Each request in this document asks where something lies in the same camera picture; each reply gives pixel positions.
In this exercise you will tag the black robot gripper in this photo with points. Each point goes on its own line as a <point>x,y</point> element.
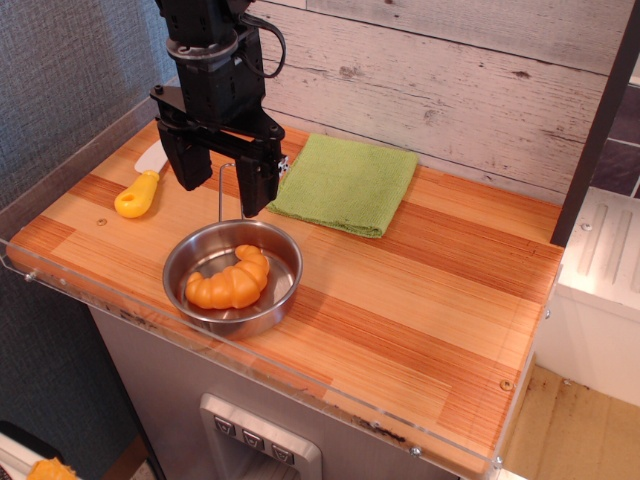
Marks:
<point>218,107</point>

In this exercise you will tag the green towel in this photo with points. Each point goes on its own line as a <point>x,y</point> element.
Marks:
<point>345,185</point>

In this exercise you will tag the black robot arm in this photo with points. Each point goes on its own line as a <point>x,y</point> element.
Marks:
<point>213,14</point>

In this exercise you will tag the small steel pan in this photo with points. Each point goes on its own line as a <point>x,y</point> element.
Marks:
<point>212,248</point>

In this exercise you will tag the orange plastic croissant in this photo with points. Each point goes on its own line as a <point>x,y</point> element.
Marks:
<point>237,286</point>

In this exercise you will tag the grey toy fridge cabinet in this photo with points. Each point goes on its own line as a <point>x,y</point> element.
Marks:
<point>166,381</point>

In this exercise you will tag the silver dispenser panel with buttons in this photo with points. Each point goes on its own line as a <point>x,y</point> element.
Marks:
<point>246,446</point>

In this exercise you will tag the orange object bottom left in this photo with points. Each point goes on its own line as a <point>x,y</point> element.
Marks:
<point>51,469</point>

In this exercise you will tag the white toy sink unit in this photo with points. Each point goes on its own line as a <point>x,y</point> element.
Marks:
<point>590,333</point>

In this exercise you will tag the yellow handled toy knife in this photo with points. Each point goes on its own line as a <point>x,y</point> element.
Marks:
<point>136,200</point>

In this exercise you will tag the clear acrylic guard rail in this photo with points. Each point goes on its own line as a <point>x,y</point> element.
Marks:
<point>393,356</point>

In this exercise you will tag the dark right upright post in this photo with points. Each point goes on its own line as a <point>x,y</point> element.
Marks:
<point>609,104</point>

